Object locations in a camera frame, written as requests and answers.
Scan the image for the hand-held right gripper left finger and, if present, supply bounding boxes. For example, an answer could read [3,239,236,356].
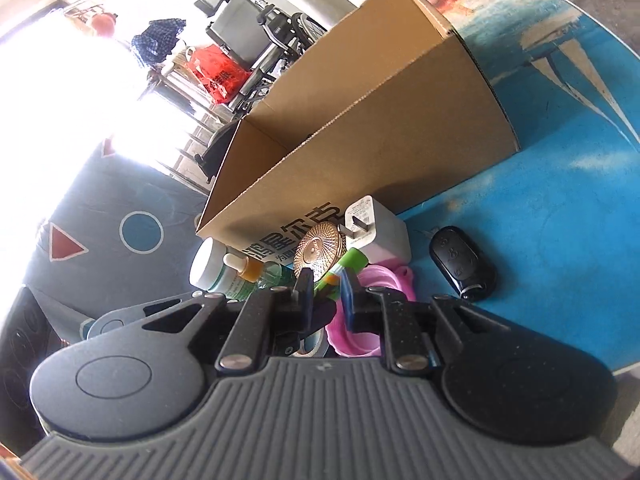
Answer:
[95,267,336,375]

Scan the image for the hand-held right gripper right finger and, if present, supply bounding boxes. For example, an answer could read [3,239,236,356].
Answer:
[341,270,510,376]

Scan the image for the green dropper bottle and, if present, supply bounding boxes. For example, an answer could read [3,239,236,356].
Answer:
[222,252,296,293]

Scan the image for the green glue stick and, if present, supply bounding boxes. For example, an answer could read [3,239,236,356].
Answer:
[314,248,369,302]

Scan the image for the pink collapsible cup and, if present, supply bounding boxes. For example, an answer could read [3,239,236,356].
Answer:
[325,256,417,358]

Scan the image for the gold-lidded round jar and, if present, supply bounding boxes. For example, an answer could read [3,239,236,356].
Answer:
[292,221,346,281]

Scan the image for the white wall charger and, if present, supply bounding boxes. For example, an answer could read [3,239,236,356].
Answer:
[341,195,412,263]

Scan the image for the white bottle green label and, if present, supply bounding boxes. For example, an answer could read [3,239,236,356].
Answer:
[188,237,261,301]

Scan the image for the brown cardboard box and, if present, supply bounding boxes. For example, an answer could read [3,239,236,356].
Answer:
[195,0,522,261]

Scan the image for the printed blue cloth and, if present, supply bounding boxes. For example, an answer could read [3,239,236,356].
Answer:
[0,145,221,341]

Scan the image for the metal railing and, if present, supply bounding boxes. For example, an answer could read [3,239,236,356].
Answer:
[145,60,221,191]

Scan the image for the red plastic bag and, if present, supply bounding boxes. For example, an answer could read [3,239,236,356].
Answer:
[187,45,253,106]

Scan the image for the grey wheelchair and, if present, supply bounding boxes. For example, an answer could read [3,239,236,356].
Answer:
[192,0,331,183]

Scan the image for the blue checkered cloth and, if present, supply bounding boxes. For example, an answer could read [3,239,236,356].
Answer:
[132,19,186,68]

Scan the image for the orange round object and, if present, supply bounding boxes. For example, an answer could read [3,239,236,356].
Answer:
[90,12,119,39]

